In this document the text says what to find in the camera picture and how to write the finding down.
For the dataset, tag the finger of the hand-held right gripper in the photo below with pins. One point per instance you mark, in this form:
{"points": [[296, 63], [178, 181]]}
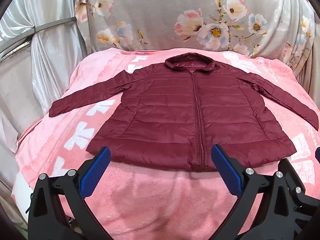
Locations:
{"points": [[318, 153]]}

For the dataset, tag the maroon puffer jacket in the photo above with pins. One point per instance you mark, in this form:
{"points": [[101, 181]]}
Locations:
{"points": [[172, 120]]}

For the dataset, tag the beige pleated curtain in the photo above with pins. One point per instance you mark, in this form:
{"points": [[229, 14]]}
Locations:
{"points": [[307, 77]]}

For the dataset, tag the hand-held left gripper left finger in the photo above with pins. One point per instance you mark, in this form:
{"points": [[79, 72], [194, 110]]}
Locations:
{"points": [[95, 170]]}

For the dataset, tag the grey floral cloth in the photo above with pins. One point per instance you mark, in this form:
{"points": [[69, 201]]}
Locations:
{"points": [[180, 12]]}

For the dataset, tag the pink fleece blanket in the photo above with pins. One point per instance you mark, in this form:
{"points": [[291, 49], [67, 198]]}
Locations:
{"points": [[155, 205]]}

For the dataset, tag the silver satin curtain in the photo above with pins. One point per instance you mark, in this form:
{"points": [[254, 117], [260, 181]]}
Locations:
{"points": [[37, 55]]}

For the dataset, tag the curved metal rail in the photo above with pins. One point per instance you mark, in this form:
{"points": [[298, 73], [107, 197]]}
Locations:
{"points": [[47, 25]]}

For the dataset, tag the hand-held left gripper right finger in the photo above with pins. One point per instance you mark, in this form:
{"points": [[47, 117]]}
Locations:
{"points": [[225, 170]]}

